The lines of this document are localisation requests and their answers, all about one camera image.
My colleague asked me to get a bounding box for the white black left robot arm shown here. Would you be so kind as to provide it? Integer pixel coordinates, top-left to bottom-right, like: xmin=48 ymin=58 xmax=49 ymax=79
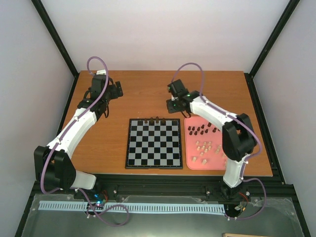
xmin=34 ymin=70 xmax=123 ymax=199

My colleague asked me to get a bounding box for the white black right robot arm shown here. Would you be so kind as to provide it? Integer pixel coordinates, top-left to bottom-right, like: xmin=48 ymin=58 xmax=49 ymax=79
xmin=166 ymin=79 xmax=262 ymax=189

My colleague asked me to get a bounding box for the small circuit board with led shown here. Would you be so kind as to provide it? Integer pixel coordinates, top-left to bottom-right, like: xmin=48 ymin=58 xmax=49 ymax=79
xmin=94 ymin=199 xmax=106 ymax=207

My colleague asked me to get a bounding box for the pink plastic tray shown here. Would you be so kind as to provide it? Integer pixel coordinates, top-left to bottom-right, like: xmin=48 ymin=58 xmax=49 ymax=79
xmin=184 ymin=117 xmax=227 ymax=170

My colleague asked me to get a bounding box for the black grey chessboard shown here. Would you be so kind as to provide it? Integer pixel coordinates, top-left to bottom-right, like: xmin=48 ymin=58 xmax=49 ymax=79
xmin=125 ymin=118 xmax=183 ymax=169

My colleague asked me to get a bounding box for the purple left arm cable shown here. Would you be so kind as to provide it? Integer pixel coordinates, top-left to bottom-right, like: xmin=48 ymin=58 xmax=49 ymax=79
xmin=39 ymin=56 xmax=130 ymax=226

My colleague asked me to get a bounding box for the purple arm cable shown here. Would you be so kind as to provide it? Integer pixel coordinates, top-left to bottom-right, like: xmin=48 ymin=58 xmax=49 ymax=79
xmin=170 ymin=62 xmax=267 ymax=221
xmin=39 ymin=56 xmax=130 ymax=226

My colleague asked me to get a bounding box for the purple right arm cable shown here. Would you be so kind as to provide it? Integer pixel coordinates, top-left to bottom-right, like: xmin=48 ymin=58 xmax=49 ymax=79
xmin=170 ymin=62 xmax=267 ymax=221

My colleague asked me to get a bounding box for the black aluminium frame rail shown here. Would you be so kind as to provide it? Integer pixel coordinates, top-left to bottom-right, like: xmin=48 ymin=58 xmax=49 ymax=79
xmin=32 ymin=173 xmax=296 ymax=205

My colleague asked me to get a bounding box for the light blue slotted cable duct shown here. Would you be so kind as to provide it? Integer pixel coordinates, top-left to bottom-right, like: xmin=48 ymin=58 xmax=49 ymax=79
xmin=38 ymin=200 xmax=225 ymax=215

